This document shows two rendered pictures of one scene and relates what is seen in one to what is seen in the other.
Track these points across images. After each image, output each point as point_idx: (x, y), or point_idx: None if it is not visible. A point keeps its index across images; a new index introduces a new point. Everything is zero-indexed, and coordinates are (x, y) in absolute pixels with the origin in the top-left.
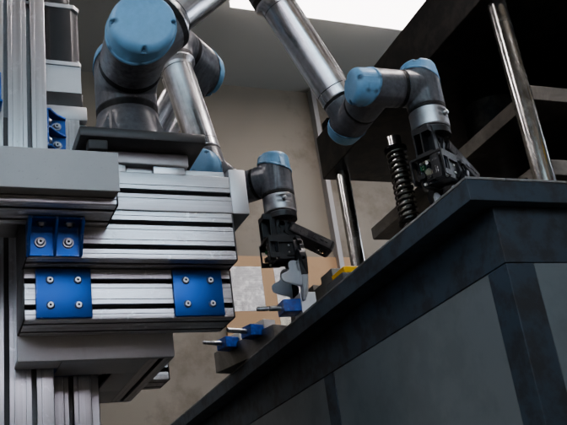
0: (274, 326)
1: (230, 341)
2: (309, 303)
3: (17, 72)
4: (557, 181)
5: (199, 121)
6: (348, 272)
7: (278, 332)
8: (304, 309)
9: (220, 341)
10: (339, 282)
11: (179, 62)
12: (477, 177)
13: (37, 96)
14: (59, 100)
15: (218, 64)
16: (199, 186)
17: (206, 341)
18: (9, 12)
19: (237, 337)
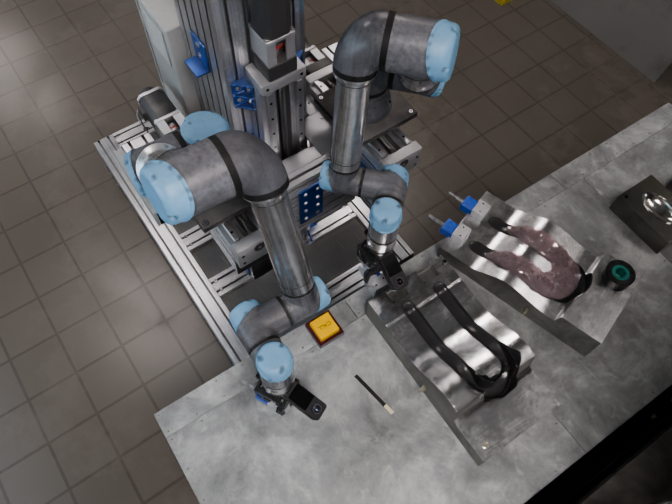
0: (440, 248)
1: (463, 209)
2: (371, 289)
3: (211, 52)
4: (183, 470)
5: (332, 146)
6: (307, 328)
7: (441, 252)
8: (368, 287)
9: (461, 202)
10: (302, 324)
11: (338, 83)
12: (157, 421)
13: (221, 76)
14: (258, 64)
15: (424, 74)
16: (221, 236)
17: (449, 194)
18: (198, 0)
19: (470, 211)
